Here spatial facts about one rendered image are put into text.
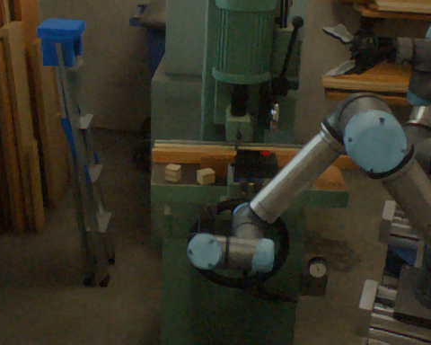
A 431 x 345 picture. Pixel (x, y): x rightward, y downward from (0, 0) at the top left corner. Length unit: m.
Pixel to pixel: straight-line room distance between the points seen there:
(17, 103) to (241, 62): 1.57
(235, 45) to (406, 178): 0.74
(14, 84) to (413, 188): 2.22
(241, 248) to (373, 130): 0.40
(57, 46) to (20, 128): 0.74
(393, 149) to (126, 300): 1.91
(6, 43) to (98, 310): 1.25
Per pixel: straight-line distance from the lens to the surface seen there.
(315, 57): 4.50
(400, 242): 2.31
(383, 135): 1.41
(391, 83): 4.13
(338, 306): 3.16
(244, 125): 2.12
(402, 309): 1.80
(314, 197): 2.12
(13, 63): 3.29
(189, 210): 2.11
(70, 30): 2.75
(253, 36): 2.00
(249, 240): 1.57
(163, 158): 2.21
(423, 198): 1.51
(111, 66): 4.62
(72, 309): 3.07
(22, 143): 3.41
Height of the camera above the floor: 1.85
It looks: 24 degrees down
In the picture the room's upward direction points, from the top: 3 degrees clockwise
